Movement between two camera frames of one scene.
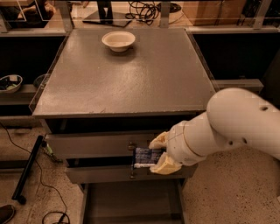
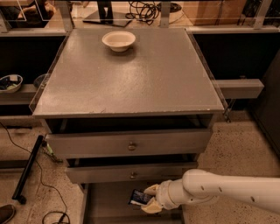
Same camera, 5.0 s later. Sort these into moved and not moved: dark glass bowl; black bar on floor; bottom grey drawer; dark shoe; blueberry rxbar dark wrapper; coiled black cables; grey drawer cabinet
Moved: blueberry rxbar dark wrapper
Not moved: bottom grey drawer; coiled black cables; black bar on floor; dark glass bowl; grey drawer cabinet; dark shoe
